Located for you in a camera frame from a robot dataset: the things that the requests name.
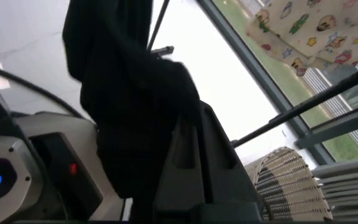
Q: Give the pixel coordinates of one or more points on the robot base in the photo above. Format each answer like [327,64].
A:
[20,155]

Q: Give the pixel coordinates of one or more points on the window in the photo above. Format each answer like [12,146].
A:
[259,74]

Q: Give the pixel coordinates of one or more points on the cream printed garment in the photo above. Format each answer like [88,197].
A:
[315,28]

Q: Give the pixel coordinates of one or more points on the black clothes rack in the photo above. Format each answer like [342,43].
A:
[306,104]

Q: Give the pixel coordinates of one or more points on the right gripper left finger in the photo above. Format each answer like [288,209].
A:
[185,186]

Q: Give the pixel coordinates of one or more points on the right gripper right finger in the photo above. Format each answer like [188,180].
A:
[232,193]

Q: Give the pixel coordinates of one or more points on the beige curtain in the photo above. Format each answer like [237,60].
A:
[350,189]

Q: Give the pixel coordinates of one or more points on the black garment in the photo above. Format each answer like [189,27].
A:
[120,93]

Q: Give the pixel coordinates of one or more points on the white laundry basket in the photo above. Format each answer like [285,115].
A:
[287,186]

